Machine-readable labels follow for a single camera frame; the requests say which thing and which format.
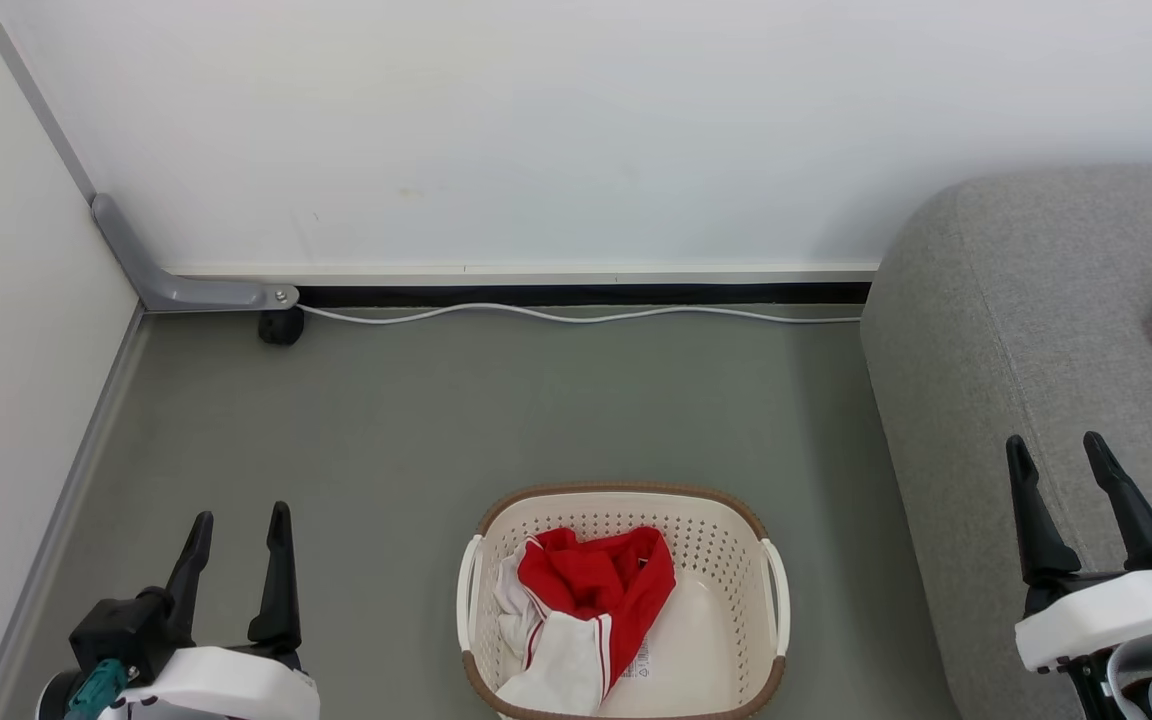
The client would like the grey metal partition foot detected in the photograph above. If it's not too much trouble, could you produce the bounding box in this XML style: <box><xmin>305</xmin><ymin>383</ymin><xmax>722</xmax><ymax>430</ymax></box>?
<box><xmin>90</xmin><ymin>193</ymin><xmax>301</xmax><ymax>314</ymax></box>

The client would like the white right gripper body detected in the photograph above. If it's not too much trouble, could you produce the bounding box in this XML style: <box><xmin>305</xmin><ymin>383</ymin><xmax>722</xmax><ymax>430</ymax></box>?
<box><xmin>1013</xmin><ymin>566</ymin><xmax>1152</xmax><ymax>674</ymax></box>

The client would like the teal cable connector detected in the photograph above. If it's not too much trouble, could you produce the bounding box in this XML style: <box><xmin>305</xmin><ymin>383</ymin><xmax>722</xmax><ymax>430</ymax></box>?
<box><xmin>63</xmin><ymin>658</ymin><xmax>129</xmax><ymax>720</ymax></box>

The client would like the white power cable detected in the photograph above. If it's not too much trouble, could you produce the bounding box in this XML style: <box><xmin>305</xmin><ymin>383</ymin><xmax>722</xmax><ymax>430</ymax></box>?
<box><xmin>297</xmin><ymin>301</ymin><xmax>863</xmax><ymax>327</ymax></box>

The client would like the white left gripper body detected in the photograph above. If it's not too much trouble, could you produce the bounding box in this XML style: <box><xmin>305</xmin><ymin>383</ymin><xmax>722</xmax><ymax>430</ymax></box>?
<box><xmin>99</xmin><ymin>640</ymin><xmax>321</xmax><ymax>720</ymax></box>

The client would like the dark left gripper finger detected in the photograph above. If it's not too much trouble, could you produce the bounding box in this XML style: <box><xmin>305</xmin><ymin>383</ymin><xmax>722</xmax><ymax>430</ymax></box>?
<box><xmin>247</xmin><ymin>501</ymin><xmax>303</xmax><ymax>653</ymax></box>
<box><xmin>164</xmin><ymin>510</ymin><xmax>216</xmax><ymax>638</ymax></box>

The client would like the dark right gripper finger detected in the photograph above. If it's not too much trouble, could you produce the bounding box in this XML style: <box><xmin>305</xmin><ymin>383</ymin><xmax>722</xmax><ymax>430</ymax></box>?
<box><xmin>1005</xmin><ymin>434</ymin><xmax>1083</xmax><ymax>592</ymax></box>
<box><xmin>1082</xmin><ymin>430</ymin><xmax>1152</xmax><ymax>574</ymax></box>

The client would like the cream perforated laundry basket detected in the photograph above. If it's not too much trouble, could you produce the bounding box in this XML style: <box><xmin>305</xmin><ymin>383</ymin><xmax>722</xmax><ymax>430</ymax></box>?
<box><xmin>455</xmin><ymin>481</ymin><xmax>793</xmax><ymax>720</ymax></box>

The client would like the grey fabric sofa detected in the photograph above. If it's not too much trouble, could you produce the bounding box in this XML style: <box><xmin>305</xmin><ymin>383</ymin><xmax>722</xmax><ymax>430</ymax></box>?
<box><xmin>860</xmin><ymin>164</ymin><xmax>1152</xmax><ymax>720</ymax></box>

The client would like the black caster wheel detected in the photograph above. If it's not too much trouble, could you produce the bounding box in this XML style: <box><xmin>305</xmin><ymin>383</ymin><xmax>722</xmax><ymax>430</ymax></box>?
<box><xmin>257</xmin><ymin>307</ymin><xmax>306</xmax><ymax>348</ymax></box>

